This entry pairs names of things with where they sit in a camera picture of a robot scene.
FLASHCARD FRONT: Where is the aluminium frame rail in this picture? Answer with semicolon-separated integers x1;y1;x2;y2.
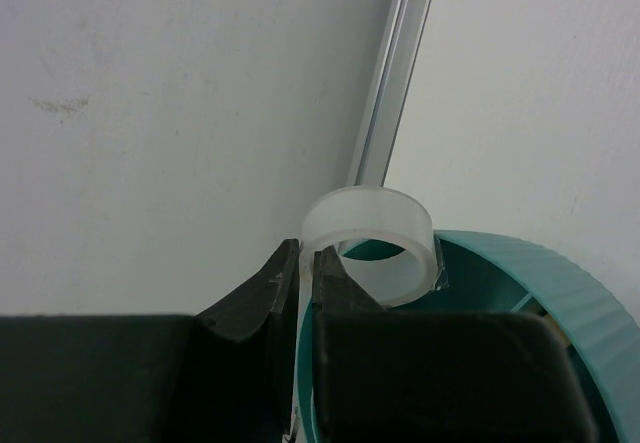
346;0;432;186

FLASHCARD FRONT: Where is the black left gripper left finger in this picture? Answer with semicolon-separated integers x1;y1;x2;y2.
1;239;299;442

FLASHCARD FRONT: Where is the clear tape roll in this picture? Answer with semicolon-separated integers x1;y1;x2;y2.
300;186;441;307

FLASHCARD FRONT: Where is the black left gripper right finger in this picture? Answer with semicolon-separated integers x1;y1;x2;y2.
311;249;598;442

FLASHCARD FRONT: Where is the teal round desk organizer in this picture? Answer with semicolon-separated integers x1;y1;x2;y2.
297;231;639;442

